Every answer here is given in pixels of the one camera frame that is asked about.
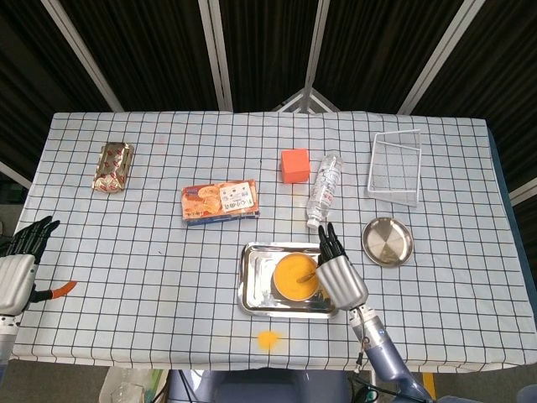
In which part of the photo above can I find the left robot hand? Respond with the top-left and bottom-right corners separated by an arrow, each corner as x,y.
0,215 -> 77,317

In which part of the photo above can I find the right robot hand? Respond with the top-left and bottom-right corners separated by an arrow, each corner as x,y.
315,222 -> 370,311

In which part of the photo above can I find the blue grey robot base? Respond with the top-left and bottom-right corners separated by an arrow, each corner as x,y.
167,368 -> 352,403

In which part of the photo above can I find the beige bowl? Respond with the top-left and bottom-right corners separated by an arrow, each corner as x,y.
272,253 -> 324,302

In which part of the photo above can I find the orange powder pile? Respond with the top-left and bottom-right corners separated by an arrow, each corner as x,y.
256,330 -> 283,352

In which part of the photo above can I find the round steel plate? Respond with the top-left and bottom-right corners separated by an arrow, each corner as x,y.
362,216 -> 415,269

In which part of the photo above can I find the rectangular steel tray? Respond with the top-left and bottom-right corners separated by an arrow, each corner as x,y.
237,241 -> 342,321

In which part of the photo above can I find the clear plastic water bottle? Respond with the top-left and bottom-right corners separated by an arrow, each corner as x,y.
305,151 -> 344,230

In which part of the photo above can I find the orange cube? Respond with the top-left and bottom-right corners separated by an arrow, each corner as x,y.
279,148 -> 312,185

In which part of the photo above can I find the checked tablecloth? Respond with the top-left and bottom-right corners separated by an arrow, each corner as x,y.
10,111 -> 537,373

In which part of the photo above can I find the orange biscuit box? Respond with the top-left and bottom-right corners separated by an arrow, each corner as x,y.
180,179 -> 260,228

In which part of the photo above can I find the gold foil snack packet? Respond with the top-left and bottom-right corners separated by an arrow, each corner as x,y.
91,142 -> 135,194

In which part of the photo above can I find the clear plastic bag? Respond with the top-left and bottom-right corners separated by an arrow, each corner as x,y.
99,367 -> 167,403

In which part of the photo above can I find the white triangular screen foot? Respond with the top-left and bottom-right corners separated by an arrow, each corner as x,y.
272,86 -> 340,113

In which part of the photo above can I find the black folding partition screen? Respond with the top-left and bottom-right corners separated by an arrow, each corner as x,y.
0,0 -> 537,211

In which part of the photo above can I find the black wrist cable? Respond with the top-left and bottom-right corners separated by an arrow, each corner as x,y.
353,331 -> 378,377

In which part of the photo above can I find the white wire mesh basket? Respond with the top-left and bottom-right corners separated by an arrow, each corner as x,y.
366,127 -> 422,208

